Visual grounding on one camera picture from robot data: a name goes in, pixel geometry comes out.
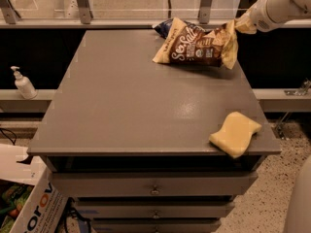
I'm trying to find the brown sea salt chip bag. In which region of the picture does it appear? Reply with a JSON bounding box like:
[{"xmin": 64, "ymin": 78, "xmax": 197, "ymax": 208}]
[{"xmin": 153, "ymin": 20, "xmax": 238, "ymax": 69}]

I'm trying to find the top drawer knob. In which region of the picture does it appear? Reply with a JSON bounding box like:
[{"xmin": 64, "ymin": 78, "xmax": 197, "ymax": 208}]
[{"xmin": 150, "ymin": 185, "xmax": 160, "ymax": 196}]

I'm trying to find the yellow sponge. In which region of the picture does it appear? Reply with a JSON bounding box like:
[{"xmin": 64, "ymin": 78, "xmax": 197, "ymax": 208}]
[{"xmin": 209, "ymin": 112, "xmax": 261, "ymax": 158}]

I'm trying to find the white cardboard box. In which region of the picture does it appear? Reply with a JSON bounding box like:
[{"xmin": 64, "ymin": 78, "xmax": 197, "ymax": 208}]
[{"xmin": 0, "ymin": 144, "xmax": 67, "ymax": 233}]

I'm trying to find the drawer knob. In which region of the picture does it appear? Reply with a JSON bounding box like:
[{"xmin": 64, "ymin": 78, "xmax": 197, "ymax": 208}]
[
  {"xmin": 150, "ymin": 185, "xmax": 160, "ymax": 196},
  {"xmin": 152, "ymin": 211, "xmax": 160, "ymax": 219}
]

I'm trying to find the blue chip bag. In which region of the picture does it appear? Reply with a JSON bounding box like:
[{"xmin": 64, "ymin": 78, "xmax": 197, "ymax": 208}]
[{"xmin": 154, "ymin": 17, "xmax": 184, "ymax": 39}]

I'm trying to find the middle drawer knob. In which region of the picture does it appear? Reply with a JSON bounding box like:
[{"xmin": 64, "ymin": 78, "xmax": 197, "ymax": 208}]
[{"xmin": 152, "ymin": 211, "xmax": 160, "ymax": 219}]

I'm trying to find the grey drawer cabinet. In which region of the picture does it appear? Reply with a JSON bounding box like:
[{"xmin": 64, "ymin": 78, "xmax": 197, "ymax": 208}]
[{"xmin": 29, "ymin": 30, "xmax": 280, "ymax": 233}]

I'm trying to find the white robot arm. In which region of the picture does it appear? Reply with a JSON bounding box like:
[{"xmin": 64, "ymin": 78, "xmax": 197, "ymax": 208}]
[{"xmin": 235, "ymin": 0, "xmax": 311, "ymax": 34}]

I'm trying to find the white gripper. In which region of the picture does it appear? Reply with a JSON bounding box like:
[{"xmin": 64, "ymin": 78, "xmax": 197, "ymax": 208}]
[{"xmin": 235, "ymin": 0, "xmax": 281, "ymax": 34}]

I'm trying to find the black cable on floor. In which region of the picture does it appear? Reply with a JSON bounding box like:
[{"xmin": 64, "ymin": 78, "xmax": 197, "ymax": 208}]
[{"xmin": 0, "ymin": 127, "xmax": 17, "ymax": 146}]

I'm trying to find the white pump bottle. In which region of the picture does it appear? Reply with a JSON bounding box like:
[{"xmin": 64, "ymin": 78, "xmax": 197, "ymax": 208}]
[{"xmin": 11, "ymin": 66, "xmax": 37, "ymax": 99}]

